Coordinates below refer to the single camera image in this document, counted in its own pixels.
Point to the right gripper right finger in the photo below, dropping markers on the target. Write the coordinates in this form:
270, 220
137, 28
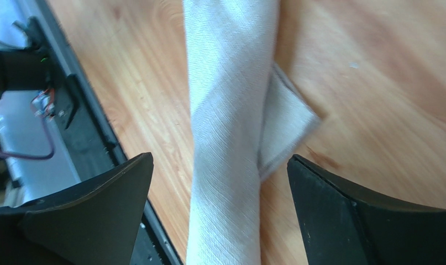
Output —
342, 222

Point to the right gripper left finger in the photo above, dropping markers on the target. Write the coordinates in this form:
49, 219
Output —
93, 222

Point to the beige cloth napkin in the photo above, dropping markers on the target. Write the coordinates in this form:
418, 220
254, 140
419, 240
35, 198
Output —
246, 119

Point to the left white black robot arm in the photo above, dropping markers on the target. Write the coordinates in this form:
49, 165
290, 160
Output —
28, 68

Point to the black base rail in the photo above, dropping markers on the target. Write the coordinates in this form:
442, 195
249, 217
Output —
89, 138

